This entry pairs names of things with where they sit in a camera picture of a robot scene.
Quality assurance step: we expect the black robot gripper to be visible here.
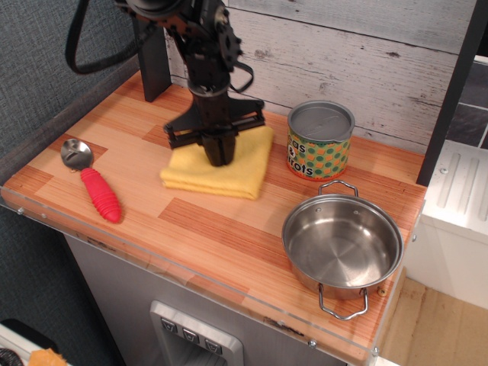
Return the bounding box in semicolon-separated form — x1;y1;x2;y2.
164;88;265;166

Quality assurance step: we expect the yellow cloth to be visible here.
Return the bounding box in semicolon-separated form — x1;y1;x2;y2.
160;126;274;200

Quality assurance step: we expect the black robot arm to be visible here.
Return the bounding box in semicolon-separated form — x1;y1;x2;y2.
116;1;265;166

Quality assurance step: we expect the stainless steel pot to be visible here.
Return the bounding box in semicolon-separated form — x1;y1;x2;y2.
281;182;404;321

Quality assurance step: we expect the peas and carrots can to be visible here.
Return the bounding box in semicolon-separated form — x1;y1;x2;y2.
287;101;355;181

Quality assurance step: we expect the grey toy fridge cabinet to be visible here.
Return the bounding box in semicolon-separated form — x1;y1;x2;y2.
66;236;343;365

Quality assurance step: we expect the silver dispenser button panel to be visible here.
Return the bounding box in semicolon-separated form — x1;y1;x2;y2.
149;300;245;365

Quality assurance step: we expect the white toy sink unit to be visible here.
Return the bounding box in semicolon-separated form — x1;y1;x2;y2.
402;55;488;308

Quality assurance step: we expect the black and orange object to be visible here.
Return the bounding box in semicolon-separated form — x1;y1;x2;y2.
1;319;69;365

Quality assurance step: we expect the dark left upright post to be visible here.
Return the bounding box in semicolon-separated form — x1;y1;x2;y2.
138;27;172;102

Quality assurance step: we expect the dark upright post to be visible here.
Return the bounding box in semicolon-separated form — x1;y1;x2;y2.
138;27;172;102
416;0;487;187

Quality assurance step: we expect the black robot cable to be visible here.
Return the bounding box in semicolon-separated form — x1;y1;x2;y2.
64;0;255;93

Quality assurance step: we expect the red handled metal scoop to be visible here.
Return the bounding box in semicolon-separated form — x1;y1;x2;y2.
60;139;122;223

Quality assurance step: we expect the dark right upright post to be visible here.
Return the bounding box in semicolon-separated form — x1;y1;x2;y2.
416;0;487;187

